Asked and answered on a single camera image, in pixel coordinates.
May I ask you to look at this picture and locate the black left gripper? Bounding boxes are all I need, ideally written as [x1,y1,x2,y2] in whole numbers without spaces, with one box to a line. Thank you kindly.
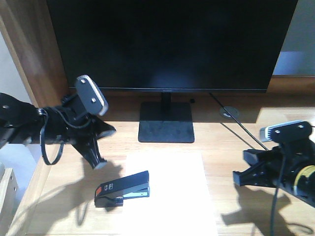
[46,94,116,169]

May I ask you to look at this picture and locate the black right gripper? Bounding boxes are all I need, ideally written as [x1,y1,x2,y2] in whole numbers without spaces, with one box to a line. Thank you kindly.
[232,145,300,194]

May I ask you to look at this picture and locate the black stapler with orange button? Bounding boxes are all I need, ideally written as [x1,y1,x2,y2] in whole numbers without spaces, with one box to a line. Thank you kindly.
[94,171,150,208]

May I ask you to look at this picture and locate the white paper sheets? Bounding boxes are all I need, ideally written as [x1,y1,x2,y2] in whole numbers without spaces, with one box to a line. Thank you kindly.
[122,152,218,236]

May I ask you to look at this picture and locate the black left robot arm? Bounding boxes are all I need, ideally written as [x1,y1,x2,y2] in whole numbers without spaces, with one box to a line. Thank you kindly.
[0,93,116,169]

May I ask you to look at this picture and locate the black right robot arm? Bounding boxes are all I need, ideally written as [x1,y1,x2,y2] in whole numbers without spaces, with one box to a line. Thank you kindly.
[233,139,315,207]

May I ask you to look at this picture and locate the black computer monitor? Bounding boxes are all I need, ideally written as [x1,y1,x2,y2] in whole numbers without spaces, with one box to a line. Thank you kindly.
[47,0,297,143]

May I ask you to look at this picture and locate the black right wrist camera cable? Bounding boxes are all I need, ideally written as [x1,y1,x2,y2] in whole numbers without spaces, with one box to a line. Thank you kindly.
[269,142,288,236]

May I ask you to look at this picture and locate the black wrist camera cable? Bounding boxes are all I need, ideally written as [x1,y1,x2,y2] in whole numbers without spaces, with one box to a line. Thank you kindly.
[269,142,288,236]
[39,108,94,166]

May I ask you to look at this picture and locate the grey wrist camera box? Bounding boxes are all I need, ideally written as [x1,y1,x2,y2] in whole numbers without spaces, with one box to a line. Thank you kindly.
[259,120,315,156]
[62,75,109,120]

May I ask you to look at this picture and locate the round desk cable grommet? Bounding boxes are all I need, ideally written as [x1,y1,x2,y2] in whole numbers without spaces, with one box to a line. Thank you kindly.
[220,106,240,119]

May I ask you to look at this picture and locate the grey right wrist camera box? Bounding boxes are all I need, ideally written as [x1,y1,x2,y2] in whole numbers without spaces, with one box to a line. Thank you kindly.
[259,120,315,156]

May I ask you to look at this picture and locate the black monitor cable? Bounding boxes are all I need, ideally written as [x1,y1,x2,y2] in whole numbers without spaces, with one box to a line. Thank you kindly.
[209,92,269,150]

